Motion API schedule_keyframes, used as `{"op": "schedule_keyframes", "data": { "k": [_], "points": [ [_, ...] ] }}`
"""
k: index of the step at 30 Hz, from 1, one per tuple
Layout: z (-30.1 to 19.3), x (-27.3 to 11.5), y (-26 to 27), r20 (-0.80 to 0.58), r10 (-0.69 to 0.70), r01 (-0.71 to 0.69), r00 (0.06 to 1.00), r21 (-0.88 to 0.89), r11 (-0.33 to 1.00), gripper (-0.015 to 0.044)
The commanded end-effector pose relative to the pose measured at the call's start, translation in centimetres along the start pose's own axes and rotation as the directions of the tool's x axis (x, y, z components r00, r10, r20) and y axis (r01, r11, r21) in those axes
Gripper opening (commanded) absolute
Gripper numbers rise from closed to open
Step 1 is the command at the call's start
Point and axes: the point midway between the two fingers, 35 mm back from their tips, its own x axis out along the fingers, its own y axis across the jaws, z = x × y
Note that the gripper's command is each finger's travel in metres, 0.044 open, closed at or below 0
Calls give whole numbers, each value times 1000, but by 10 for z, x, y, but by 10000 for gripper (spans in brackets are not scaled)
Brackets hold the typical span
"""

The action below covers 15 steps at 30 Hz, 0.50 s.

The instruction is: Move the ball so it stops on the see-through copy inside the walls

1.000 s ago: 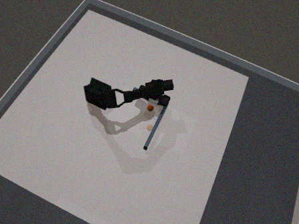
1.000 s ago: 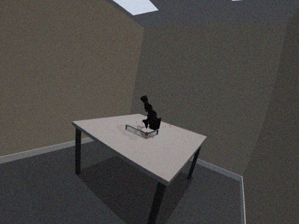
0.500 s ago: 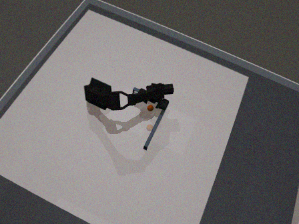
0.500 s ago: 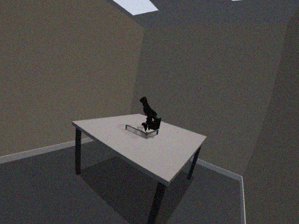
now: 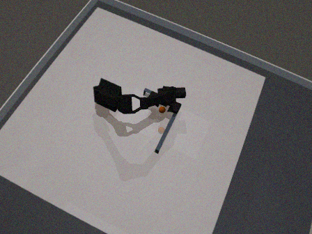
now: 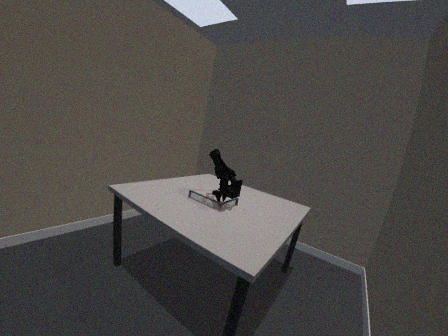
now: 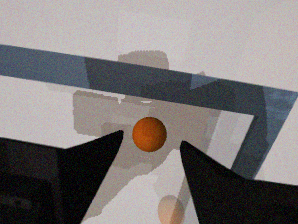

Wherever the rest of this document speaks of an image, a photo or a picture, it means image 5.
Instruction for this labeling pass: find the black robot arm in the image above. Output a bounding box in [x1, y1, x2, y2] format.
[93, 85, 186, 114]

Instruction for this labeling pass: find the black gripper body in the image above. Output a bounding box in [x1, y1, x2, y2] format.
[149, 91, 181, 114]

